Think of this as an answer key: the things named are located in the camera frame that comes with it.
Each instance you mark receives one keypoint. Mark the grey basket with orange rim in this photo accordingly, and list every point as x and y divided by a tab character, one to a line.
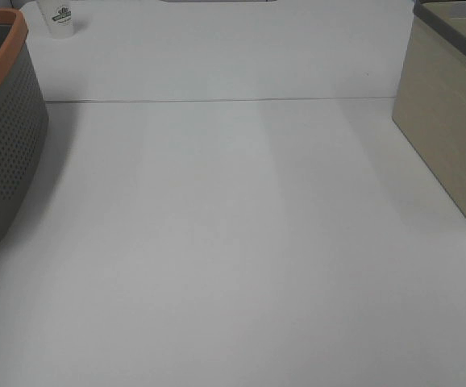
23	117

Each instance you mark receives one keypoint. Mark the white paper cup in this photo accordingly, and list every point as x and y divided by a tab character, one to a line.
57	16

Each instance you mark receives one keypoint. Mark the beige basket with grey rim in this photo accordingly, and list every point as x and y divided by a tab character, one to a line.
430	106

